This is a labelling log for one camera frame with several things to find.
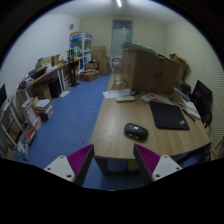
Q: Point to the round wall vent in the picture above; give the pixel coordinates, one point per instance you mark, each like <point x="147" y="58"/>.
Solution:
<point x="71" y="26"/>

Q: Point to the black marker pen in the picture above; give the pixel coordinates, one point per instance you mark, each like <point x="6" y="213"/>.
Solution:
<point x="188" y="115"/>

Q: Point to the open brown cardboard box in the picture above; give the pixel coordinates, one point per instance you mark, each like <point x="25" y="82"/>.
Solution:
<point x="180" y="65"/>

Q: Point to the flat white plastic device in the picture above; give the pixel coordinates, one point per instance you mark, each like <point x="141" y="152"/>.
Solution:
<point x="125" y="98"/>

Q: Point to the black computer monitor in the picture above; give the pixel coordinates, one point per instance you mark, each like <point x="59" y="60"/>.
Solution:
<point x="201" y="98"/>

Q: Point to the white shelf unit with books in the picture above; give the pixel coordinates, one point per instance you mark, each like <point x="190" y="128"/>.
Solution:
<point x="13" y="128"/>

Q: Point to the white remote control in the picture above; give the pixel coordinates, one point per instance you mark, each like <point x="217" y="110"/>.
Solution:
<point x="147" y="97"/>

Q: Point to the frosted glass door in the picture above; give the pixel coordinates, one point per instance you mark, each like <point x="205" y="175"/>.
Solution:
<point x="121" y="38"/>

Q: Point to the stacked brown cardboard boxes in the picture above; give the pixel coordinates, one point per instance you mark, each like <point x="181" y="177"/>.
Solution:
<point x="101" y="60"/>

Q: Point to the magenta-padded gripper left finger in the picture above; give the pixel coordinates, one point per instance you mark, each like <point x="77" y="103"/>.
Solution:
<point x="61" y="166"/>

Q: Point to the white paper sheet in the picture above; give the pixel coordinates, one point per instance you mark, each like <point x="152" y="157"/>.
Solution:
<point x="164" y="99"/>
<point x="111" y="94"/>

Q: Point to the blue white display cabinet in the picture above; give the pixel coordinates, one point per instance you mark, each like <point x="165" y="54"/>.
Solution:
<point x="81" y="46"/>

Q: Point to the clear plastic water jug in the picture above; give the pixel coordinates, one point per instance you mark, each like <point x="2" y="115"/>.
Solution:
<point x="117" y="71"/>

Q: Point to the white ceiling tube light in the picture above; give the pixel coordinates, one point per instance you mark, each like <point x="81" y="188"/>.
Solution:
<point x="118" y="3"/>

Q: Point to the black floor stand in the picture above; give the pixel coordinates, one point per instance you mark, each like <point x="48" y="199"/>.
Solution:
<point x="72" y="68"/>

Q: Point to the black computer mouse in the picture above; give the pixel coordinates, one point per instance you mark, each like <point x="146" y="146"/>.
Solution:
<point x="136" y="131"/>

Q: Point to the dark flat screen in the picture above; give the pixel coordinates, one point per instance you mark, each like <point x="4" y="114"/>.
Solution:
<point x="2" y="95"/>

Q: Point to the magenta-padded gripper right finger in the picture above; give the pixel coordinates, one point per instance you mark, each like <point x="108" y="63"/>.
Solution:
<point x="165" y="166"/>

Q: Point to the low open cardboard box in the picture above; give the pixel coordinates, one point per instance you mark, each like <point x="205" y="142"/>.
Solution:
<point x="90" y="75"/>

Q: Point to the clear plastic container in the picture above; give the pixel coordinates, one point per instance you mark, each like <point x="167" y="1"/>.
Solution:
<point x="176" y="96"/>

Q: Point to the stack of books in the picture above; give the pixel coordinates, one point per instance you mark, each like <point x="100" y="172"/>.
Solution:
<point x="44" y="108"/>

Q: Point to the large brown cardboard box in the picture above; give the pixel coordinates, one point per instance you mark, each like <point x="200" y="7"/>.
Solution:
<point x="150" y="73"/>

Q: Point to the black mouse pad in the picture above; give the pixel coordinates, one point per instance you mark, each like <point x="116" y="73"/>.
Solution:
<point x="168" y="116"/>

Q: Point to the cluttered wooden side desk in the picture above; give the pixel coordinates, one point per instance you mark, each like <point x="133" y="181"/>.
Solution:
<point x="46" y="75"/>

